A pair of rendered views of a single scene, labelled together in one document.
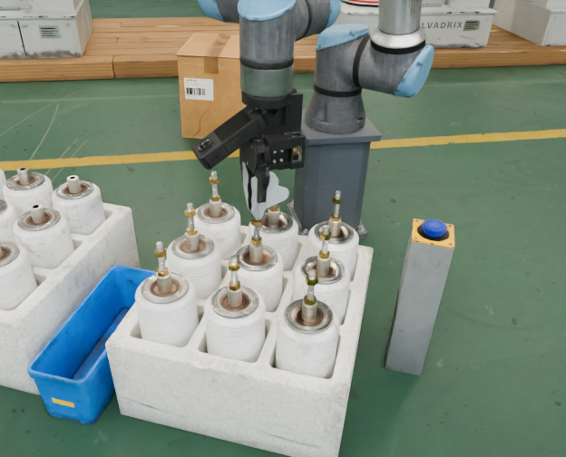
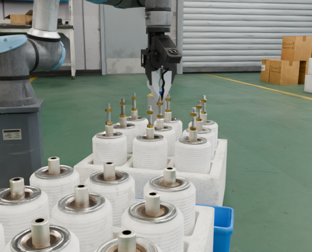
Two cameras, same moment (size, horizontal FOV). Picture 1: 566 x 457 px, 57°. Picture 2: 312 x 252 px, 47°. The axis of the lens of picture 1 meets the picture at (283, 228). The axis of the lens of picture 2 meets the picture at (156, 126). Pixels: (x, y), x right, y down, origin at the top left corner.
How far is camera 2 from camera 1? 1.36 m
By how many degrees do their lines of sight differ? 82
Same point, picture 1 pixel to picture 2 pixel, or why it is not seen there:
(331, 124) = (32, 97)
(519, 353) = not seen: hidden behind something
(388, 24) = (51, 26)
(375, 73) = (48, 56)
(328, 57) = (20, 53)
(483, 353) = not seen: hidden behind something
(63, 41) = not seen: outside the picture
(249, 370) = (221, 151)
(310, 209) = (37, 165)
